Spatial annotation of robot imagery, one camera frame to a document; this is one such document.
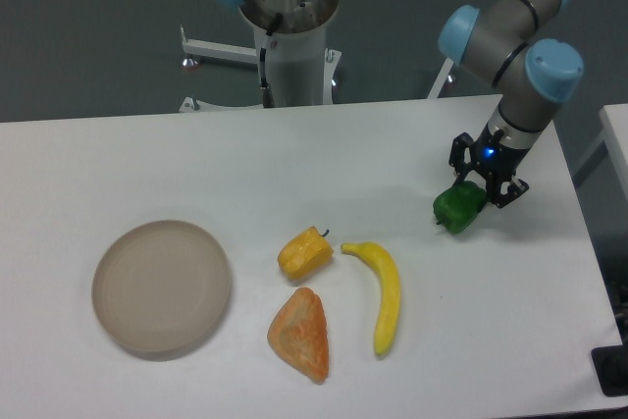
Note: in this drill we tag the black device at edge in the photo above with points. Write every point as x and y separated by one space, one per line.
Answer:
611 368

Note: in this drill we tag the yellow toy banana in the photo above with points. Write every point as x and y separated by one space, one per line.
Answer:
382 264

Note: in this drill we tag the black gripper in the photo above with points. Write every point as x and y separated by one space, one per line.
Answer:
496 163

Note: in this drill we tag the orange toy bread slice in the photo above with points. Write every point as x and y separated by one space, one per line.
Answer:
298 335

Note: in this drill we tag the beige round plate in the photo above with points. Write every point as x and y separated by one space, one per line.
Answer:
162 289

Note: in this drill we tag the green toy bell pepper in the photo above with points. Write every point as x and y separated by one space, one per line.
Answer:
457 207

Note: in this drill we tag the white side table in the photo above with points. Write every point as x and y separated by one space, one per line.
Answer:
614 123

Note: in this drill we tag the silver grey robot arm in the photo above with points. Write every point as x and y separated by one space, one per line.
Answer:
498 45

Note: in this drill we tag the yellow toy bell pepper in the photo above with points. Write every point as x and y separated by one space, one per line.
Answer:
304 254

